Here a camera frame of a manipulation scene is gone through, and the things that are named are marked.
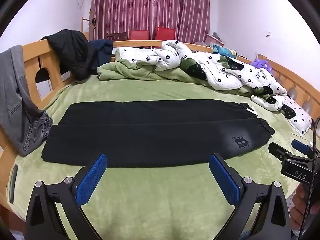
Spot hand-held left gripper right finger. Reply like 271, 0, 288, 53
209, 153, 292, 240

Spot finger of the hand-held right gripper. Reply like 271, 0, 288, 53
291, 139, 313, 155
268, 142, 293, 161

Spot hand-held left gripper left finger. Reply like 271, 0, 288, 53
25, 153, 108, 240

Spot black pants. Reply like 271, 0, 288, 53
41, 99, 275, 168

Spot person's right hand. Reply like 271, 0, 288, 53
289, 184, 320, 230

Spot white floral pillow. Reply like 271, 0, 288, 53
277, 96, 313, 136

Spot green bed blanket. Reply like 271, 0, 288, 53
6, 74, 316, 240

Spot dark flat phone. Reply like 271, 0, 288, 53
8, 164, 19, 204

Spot purple fluffy item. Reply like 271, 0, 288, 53
250, 59, 273, 75

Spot white floral duvet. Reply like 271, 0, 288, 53
115, 40, 288, 112

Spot crumpled green fleece blanket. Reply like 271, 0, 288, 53
97, 58, 253, 96

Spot teal pillow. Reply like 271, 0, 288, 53
212, 43, 237, 56

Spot grey jeans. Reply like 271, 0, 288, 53
0, 45, 54, 157

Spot black jacket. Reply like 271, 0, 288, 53
41, 29, 101, 81

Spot navy garment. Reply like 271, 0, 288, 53
88, 39, 114, 68

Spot brown cardboard box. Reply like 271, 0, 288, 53
194, 32, 225, 48

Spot dark wooden chair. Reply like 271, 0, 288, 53
107, 32, 129, 41

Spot red chair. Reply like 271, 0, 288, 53
155, 26, 176, 41
129, 30, 149, 41

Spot wooden coat rack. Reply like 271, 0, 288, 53
81, 7, 97, 39

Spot red floral curtain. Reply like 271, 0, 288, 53
91, 0, 212, 44

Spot black cable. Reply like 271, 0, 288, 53
298, 116, 320, 240

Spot wooden bed frame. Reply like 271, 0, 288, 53
0, 38, 320, 220

